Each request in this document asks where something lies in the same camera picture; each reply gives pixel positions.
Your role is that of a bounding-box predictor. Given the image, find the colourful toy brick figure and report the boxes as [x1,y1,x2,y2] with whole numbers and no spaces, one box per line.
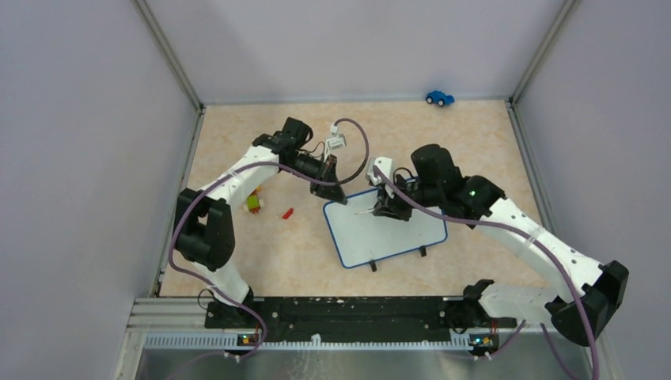
[244,187,264,214]

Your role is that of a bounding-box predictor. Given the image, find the purple cable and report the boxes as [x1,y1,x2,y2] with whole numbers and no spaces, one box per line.
[166,117,371,363]
[370,165,601,380]

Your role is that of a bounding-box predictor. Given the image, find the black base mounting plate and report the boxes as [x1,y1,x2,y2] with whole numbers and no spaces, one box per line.
[204,296,517,343]

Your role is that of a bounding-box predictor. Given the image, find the blue toy car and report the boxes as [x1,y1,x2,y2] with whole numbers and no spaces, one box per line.
[425,90,455,107]

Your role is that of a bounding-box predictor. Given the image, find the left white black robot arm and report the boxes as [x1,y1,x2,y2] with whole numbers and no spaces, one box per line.
[172,118,347,328]

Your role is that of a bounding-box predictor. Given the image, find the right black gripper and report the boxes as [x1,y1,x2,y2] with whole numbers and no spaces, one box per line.
[373,173,442,222]

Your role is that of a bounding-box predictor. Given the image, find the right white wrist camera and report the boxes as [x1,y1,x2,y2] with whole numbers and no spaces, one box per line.
[366,157,394,186]

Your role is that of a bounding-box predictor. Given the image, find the blue framed whiteboard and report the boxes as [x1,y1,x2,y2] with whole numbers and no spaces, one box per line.
[323,188,449,272]

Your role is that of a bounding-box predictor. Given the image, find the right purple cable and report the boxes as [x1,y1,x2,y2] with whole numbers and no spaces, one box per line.
[370,165,601,380]

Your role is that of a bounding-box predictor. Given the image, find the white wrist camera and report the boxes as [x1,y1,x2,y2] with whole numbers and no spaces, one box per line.
[366,157,394,186]
[324,124,347,158]

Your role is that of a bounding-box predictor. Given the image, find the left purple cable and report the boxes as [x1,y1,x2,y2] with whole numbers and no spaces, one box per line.
[166,117,371,363]

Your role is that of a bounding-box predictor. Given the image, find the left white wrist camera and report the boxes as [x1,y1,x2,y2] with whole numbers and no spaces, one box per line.
[324,124,347,158]

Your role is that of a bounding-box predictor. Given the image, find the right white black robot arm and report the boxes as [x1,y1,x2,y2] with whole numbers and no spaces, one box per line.
[366,143,630,347]

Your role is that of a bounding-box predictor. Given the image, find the red marker cap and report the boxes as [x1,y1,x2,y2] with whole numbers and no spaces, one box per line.
[282,208,294,220]

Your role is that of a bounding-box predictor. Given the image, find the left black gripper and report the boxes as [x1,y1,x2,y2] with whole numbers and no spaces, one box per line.
[284,153,347,204]

